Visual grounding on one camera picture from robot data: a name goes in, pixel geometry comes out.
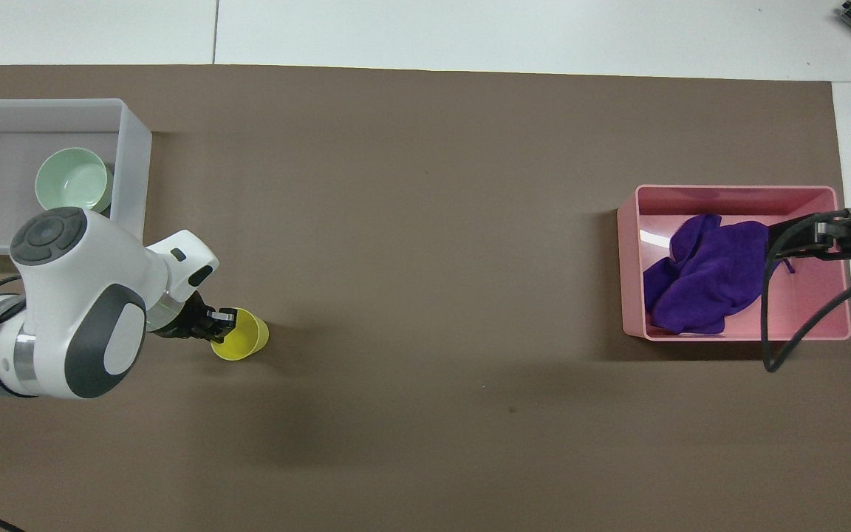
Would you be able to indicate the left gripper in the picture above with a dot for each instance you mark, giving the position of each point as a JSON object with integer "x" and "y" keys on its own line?
{"x": 183, "y": 318}

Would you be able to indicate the pink plastic box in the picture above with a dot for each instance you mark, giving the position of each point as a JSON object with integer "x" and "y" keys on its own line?
{"x": 817, "y": 310}

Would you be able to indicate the translucent white plastic box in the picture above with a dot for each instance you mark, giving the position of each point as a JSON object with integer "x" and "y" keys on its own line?
{"x": 134, "y": 159}

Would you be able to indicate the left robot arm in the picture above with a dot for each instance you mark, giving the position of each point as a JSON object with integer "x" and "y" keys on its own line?
{"x": 63, "y": 318}

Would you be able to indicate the yellow plastic cup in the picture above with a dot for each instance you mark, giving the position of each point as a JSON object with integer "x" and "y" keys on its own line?
{"x": 244, "y": 336}

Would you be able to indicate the light green bowl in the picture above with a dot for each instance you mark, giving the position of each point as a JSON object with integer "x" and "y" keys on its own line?
{"x": 71, "y": 181}

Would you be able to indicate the purple cloth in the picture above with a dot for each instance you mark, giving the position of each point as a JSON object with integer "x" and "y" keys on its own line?
{"x": 706, "y": 277}

